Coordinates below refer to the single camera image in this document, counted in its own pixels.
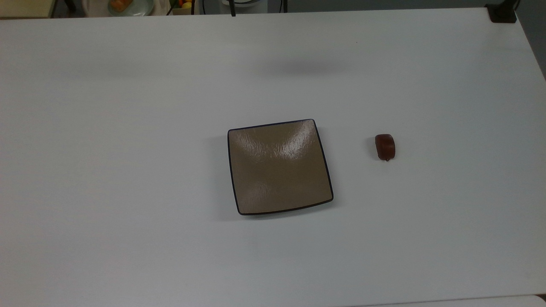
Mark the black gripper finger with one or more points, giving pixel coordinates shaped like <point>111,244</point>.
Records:
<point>233,7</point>

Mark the small round brown food item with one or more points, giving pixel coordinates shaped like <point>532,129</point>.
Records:
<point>385,146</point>

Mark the round pale green plate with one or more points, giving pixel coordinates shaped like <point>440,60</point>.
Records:
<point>143,7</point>

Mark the square tan ceramic plate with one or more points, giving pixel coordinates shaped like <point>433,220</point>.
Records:
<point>279,166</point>

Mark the yellow fruit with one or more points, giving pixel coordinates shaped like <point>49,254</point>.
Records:
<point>187,5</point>

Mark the orange bread roll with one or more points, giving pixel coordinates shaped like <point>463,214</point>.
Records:
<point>121,4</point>

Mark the black clamp stand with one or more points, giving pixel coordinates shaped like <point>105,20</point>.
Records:
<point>501,13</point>

